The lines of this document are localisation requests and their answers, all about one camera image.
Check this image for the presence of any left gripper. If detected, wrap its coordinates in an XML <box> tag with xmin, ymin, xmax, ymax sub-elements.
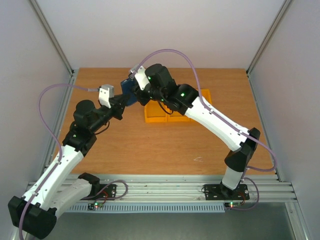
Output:
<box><xmin>90</xmin><ymin>93</ymin><xmax>129</xmax><ymax>133</ymax></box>

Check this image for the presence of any blue card holder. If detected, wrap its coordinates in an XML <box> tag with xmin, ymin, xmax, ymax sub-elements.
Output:
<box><xmin>120</xmin><ymin>78</ymin><xmax>139</xmax><ymax>107</ymax></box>

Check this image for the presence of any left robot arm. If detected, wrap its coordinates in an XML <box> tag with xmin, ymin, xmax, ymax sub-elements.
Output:
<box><xmin>8</xmin><ymin>94</ymin><xmax>130</xmax><ymax>240</ymax></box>

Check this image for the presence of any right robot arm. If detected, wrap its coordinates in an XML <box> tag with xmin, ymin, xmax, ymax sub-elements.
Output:
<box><xmin>129</xmin><ymin>63</ymin><xmax>261</xmax><ymax>199</ymax></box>

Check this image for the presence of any left yellow bin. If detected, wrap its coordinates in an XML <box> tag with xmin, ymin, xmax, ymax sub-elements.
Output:
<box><xmin>144</xmin><ymin>101</ymin><xmax>168</xmax><ymax>123</ymax></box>

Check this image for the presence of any yellow bin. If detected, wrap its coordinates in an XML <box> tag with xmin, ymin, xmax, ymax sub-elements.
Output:
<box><xmin>167</xmin><ymin>111</ymin><xmax>191</xmax><ymax>123</ymax></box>
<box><xmin>144</xmin><ymin>101</ymin><xmax>168</xmax><ymax>123</ymax></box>
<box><xmin>189</xmin><ymin>88</ymin><xmax>213</xmax><ymax>123</ymax></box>

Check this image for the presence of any middle yellow bin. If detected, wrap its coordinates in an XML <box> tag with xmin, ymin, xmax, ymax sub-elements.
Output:
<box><xmin>167</xmin><ymin>111</ymin><xmax>191</xmax><ymax>123</ymax></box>

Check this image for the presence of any right yellow bin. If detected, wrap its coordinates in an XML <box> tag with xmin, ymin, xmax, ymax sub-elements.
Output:
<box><xmin>189</xmin><ymin>88</ymin><xmax>213</xmax><ymax>123</ymax></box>

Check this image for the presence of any left circuit board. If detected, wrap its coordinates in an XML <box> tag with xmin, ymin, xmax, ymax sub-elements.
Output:
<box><xmin>87</xmin><ymin>202</ymin><xmax>104</xmax><ymax>211</ymax></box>

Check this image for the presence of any circuit board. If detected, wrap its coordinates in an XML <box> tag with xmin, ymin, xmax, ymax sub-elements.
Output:
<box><xmin>224</xmin><ymin>201</ymin><xmax>244</xmax><ymax>209</ymax></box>
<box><xmin>87</xmin><ymin>202</ymin><xmax>104</xmax><ymax>211</ymax></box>

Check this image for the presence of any right circuit board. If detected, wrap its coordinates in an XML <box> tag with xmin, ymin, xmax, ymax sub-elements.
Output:
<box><xmin>224</xmin><ymin>201</ymin><xmax>244</xmax><ymax>209</ymax></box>

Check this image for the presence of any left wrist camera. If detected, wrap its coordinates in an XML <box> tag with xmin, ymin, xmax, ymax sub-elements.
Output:
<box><xmin>98</xmin><ymin>84</ymin><xmax>115</xmax><ymax>109</ymax></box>

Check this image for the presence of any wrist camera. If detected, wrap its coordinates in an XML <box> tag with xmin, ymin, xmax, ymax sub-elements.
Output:
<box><xmin>98</xmin><ymin>84</ymin><xmax>115</xmax><ymax>109</ymax></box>
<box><xmin>129</xmin><ymin>65</ymin><xmax>150</xmax><ymax>91</ymax></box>

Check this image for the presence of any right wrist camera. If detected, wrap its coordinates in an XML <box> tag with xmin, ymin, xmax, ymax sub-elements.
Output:
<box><xmin>129</xmin><ymin>65</ymin><xmax>150</xmax><ymax>91</ymax></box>

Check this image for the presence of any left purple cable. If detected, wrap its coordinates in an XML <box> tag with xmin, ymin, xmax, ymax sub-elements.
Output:
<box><xmin>18</xmin><ymin>83</ymin><xmax>101</xmax><ymax>240</ymax></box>

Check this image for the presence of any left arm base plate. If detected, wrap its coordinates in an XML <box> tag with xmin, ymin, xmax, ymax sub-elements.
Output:
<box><xmin>81</xmin><ymin>184</ymin><xmax>117</xmax><ymax>201</ymax></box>

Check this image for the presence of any grey slotted cable duct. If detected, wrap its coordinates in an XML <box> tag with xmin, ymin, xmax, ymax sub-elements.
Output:
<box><xmin>66</xmin><ymin>202</ymin><xmax>225</xmax><ymax>214</ymax></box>

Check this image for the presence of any left aluminium frame post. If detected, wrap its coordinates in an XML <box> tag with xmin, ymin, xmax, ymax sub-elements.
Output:
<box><xmin>27</xmin><ymin>0</ymin><xmax>74</xmax><ymax>76</ymax></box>

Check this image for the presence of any aluminium frame post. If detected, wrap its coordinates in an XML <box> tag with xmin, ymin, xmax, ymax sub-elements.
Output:
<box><xmin>27</xmin><ymin>0</ymin><xmax>74</xmax><ymax>76</ymax></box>
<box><xmin>246</xmin><ymin>0</ymin><xmax>296</xmax><ymax>76</ymax></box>

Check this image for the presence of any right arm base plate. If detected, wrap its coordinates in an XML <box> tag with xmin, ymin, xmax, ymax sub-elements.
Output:
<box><xmin>201</xmin><ymin>184</ymin><xmax>250</xmax><ymax>201</ymax></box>

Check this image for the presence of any aluminium rail base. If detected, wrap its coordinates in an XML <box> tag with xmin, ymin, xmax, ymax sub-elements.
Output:
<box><xmin>22</xmin><ymin>173</ymin><xmax>298</xmax><ymax>204</ymax></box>

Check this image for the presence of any right aluminium frame post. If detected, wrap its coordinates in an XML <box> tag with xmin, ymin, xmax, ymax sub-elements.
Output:
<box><xmin>246</xmin><ymin>0</ymin><xmax>296</xmax><ymax>76</ymax></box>

